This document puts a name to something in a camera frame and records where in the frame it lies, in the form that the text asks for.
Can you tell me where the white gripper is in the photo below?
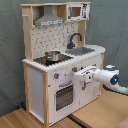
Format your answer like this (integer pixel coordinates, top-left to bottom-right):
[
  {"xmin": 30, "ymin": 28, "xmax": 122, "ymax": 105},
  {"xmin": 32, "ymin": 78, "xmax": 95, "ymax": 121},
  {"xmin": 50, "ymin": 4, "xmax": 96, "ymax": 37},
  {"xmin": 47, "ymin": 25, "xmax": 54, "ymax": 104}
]
[{"xmin": 74, "ymin": 66, "xmax": 96, "ymax": 83}]

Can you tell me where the white toy microwave door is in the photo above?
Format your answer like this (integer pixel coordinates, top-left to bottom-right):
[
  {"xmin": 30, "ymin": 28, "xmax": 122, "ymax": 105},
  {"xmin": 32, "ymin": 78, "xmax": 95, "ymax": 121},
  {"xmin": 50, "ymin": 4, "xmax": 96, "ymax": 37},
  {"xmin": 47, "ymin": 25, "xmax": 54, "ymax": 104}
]
[{"xmin": 67, "ymin": 3, "xmax": 89, "ymax": 21}]

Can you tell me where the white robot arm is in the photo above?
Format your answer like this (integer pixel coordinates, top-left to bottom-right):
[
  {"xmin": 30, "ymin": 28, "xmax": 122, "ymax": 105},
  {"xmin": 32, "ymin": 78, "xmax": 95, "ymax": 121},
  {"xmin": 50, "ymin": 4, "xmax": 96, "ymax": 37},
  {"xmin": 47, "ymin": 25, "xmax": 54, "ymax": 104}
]
[{"xmin": 74, "ymin": 66, "xmax": 128, "ymax": 95}]

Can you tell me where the wooden toy kitchen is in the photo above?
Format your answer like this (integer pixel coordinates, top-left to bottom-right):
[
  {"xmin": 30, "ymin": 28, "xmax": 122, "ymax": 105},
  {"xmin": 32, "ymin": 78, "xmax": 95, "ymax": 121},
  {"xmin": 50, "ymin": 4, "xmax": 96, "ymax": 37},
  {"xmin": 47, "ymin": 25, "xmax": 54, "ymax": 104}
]
[{"xmin": 22, "ymin": 2, "xmax": 105, "ymax": 127}]

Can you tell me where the right red stove knob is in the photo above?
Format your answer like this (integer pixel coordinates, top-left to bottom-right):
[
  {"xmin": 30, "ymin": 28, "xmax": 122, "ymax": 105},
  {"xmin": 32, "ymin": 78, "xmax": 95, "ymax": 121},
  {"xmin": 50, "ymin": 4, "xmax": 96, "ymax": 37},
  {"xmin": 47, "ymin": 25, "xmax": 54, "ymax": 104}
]
[{"xmin": 71, "ymin": 66, "xmax": 79, "ymax": 73}]

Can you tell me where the red stove knob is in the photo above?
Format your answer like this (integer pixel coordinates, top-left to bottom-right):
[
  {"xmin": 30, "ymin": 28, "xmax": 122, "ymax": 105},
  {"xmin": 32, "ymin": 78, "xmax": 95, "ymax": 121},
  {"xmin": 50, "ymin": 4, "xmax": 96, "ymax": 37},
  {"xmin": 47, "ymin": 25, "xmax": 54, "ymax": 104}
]
[
  {"xmin": 71, "ymin": 66, "xmax": 79, "ymax": 73},
  {"xmin": 54, "ymin": 73, "xmax": 60, "ymax": 79}
]

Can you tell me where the grey toy sink basin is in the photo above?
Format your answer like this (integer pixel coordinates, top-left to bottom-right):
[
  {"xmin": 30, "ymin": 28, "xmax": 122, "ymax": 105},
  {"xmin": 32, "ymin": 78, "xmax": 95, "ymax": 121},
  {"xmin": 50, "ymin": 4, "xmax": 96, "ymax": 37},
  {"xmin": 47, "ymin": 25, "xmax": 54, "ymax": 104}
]
[{"xmin": 66, "ymin": 47, "xmax": 94, "ymax": 56}]

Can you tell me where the oven door with window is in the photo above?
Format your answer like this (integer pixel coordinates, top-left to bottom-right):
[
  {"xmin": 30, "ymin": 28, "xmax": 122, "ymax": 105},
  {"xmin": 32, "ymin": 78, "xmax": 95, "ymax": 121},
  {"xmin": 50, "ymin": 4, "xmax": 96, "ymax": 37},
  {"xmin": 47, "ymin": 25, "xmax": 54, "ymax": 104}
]
[{"xmin": 55, "ymin": 84, "xmax": 74, "ymax": 111}]

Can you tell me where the left red stove knob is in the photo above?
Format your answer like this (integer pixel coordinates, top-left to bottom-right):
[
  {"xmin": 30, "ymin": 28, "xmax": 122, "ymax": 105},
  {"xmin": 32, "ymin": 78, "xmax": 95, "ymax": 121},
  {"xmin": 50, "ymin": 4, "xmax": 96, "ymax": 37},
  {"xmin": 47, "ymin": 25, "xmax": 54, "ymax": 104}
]
[{"xmin": 54, "ymin": 73, "xmax": 60, "ymax": 79}]

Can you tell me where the black toy faucet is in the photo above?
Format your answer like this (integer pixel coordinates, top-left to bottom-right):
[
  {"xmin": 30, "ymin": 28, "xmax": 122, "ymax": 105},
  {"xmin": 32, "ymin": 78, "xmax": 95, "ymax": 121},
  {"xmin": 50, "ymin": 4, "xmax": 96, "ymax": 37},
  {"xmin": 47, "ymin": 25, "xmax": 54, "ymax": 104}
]
[{"xmin": 66, "ymin": 32, "xmax": 83, "ymax": 50}]

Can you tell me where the silver metal pot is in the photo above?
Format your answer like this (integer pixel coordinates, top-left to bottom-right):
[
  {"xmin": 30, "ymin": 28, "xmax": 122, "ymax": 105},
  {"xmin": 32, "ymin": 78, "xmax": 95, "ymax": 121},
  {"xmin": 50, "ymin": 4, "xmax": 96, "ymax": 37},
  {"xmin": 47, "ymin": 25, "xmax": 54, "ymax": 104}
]
[{"xmin": 45, "ymin": 51, "xmax": 61, "ymax": 61}]

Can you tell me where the black toy stovetop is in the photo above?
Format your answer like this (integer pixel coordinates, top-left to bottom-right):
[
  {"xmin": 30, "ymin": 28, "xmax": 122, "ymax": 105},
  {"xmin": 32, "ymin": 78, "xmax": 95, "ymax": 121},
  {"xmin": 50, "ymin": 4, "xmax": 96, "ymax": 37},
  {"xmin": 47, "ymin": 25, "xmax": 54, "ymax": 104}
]
[{"xmin": 34, "ymin": 54, "xmax": 71, "ymax": 66}]

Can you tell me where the grey range hood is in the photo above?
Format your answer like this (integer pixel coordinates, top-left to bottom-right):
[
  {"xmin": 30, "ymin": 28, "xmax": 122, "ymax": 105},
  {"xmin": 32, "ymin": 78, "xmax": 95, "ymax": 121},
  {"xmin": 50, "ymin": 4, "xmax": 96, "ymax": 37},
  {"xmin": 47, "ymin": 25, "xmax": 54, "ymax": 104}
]
[{"xmin": 35, "ymin": 5, "xmax": 64, "ymax": 27}]

